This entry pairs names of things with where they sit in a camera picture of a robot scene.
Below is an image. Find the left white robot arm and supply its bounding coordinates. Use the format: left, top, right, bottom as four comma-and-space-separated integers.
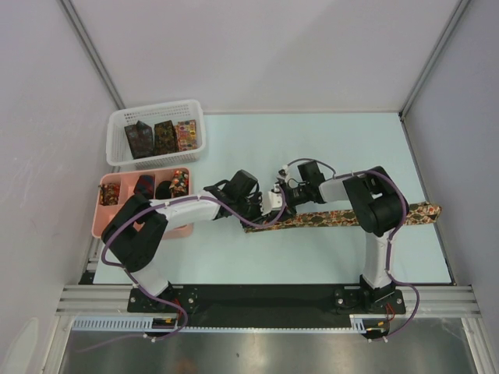
101, 170, 264, 312

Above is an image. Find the pink compartment tray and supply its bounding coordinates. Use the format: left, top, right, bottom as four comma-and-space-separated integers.
91, 167, 194, 241

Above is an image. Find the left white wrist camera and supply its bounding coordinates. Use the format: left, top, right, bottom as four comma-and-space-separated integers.
260, 185, 285, 215

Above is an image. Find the aluminium frame rail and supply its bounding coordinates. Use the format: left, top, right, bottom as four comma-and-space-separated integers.
55, 284, 481, 318

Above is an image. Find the dark floral folded tie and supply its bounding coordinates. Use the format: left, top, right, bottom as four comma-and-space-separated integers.
124, 121, 154, 159

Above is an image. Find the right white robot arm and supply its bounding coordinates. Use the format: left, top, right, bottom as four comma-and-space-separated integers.
278, 159, 409, 312

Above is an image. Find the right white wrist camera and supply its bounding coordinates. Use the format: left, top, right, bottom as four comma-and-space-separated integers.
277, 164, 291, 186

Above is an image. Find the colourful dotted rolled tie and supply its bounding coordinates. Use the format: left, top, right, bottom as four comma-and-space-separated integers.
169, 170, 189, 198

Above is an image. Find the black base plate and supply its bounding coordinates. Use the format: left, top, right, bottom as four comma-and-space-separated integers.
127, 283, 407, 332

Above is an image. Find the red gold rolled tie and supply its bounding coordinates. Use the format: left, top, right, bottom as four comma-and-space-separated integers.
99, 183, 121, 206

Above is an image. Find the navy red striped rolled tie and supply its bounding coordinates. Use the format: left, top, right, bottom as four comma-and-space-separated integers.
133, 175, 155, 199

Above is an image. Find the black rolled tie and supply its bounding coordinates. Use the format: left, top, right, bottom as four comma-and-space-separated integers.
154, 180, 172, 199

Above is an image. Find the white plastic basket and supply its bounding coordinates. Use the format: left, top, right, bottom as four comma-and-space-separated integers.
106, 99, 207, 169

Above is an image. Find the red colourful folded tie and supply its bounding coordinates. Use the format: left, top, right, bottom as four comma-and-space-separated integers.
175, 120, 197, 151

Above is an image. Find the white cable duct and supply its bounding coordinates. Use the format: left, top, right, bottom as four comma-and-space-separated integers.
72, 313, 391, 334

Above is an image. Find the brown patterned long tie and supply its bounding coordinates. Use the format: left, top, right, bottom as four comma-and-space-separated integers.
243, 202, 442, 233

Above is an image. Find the dark brown folded tie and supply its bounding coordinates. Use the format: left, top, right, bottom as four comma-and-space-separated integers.
154, 121, 178, 156

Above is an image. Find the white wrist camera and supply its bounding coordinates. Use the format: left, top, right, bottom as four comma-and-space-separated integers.
260, 185, 285, 215
277, 164, 291, 186

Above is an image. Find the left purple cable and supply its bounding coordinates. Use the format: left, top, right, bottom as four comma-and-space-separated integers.
76, 186, 288, 354

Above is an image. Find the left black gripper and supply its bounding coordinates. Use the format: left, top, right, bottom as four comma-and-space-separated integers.
234, 192, 271, 229

